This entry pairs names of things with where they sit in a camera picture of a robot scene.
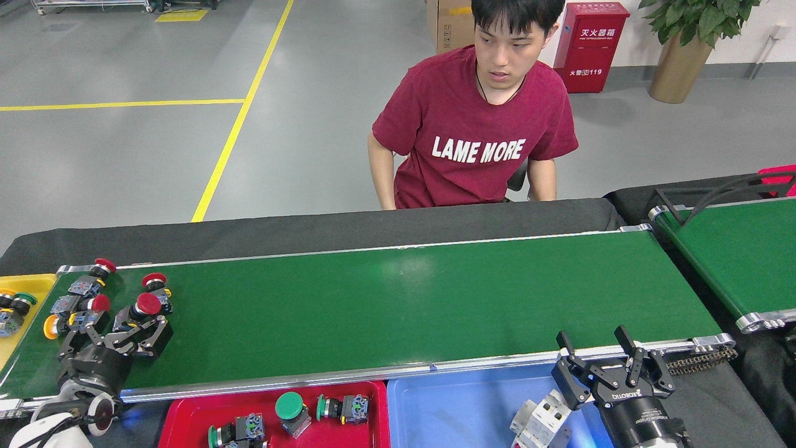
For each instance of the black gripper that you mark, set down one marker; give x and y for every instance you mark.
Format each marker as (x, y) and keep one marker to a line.
(93, 370)
(640, 420)

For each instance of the red push button switch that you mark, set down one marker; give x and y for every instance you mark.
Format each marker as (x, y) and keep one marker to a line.
(106, 265)
(153, 280)
(65, 305)
(148, 303)

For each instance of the yellow push button switch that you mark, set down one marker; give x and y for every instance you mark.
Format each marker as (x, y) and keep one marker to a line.
(51, 326)
(6, 292)

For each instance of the green push button switch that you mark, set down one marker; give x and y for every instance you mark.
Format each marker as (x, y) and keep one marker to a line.
(26, 300)
(250, 427)
(249, 445)
(354, 409)
(289, 405)

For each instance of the person's right forearm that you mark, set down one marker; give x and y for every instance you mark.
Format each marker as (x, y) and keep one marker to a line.
(382, 186)

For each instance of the person's left forearm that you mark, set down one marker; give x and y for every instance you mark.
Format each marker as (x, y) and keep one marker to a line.
(542, 180)

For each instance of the yellow plastic tray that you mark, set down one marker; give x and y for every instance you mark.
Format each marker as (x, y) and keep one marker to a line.
(9, 354)

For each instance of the red plastic tray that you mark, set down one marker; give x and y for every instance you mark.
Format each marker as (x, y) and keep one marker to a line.
(186, 423)

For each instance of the blue plastic tray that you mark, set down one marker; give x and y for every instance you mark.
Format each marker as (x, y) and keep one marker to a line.
(448, 417)

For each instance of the green feeder conveyor belt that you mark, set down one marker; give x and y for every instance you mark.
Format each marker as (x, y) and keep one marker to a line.
(734, 255)

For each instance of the long green conveyor belt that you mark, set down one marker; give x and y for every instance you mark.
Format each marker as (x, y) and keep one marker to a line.
(373, 298)

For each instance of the large black table cloth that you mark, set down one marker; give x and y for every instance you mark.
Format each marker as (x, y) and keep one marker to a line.
(186, 236)

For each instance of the grey office chair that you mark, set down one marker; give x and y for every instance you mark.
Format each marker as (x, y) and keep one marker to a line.
(517, 177)

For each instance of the red plastic crate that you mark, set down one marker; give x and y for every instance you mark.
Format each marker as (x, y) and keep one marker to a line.
(783, 190)

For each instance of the person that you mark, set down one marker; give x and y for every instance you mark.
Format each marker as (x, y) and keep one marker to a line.
(472, 112)

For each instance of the gold plant pot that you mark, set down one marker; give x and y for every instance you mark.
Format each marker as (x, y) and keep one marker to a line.
(678, 74)

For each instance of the red fire extinguisher cabinet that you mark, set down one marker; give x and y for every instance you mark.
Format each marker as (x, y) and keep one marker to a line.
(591, 50)

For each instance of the metal wheeled cart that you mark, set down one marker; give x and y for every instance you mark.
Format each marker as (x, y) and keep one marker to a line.
(93, 3)

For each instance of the green potted plant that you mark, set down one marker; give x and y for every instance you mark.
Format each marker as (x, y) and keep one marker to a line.
(696, 18)

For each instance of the brown cardboard box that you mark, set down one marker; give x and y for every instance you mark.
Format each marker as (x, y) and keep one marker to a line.
(448, 28)

